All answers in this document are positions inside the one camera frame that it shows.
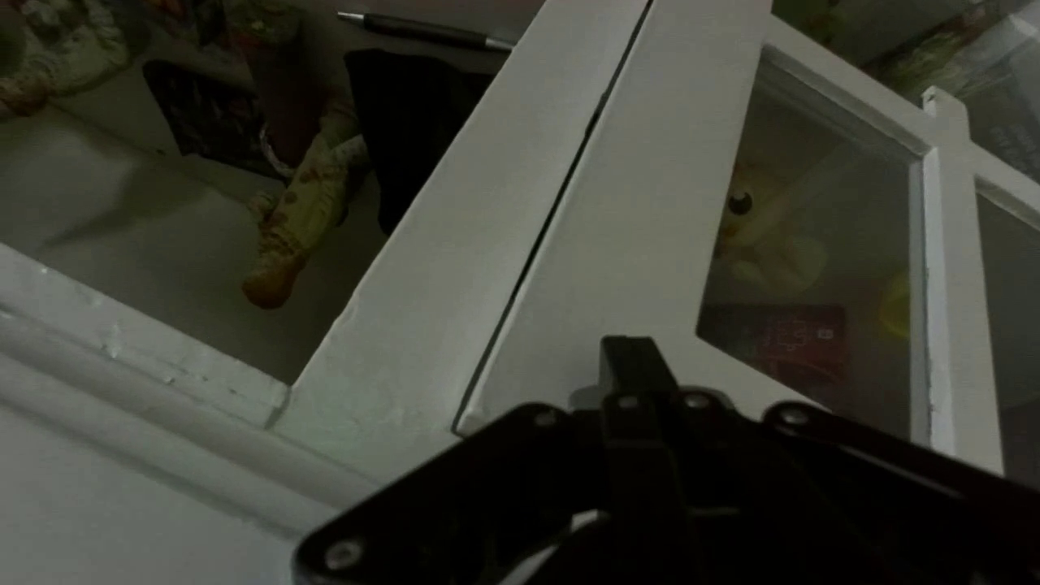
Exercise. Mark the yellow standing figurine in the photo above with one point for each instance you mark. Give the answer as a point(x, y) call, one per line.
point(294, 230)

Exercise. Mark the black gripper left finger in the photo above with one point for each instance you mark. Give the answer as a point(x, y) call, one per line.
point(489, 498)

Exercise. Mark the black pen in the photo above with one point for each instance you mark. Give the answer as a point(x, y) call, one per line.
point(423, 30)

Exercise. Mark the reddish brown box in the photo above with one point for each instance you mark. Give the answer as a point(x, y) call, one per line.
point(789, 342)

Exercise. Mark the dark brown item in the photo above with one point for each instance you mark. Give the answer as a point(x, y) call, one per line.
point(205, 109)

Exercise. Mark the white glass-paned cabinet door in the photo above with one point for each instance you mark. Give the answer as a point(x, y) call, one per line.
point(639, 217)

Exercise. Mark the yellowish small figure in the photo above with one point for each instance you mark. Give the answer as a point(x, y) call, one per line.
point(774, 255)

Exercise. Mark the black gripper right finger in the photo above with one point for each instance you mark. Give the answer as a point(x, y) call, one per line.
point(822, 507)

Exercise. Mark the white built-in cabinet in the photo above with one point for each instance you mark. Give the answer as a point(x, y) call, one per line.
point(432, 303)

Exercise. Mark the pale toy figure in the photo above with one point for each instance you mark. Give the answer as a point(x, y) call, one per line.
point(66, 53)

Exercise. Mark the small yellow item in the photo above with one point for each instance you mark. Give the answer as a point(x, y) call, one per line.
point(894, 303)

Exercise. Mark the black bag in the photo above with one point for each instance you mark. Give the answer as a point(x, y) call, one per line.
point(411, 119)

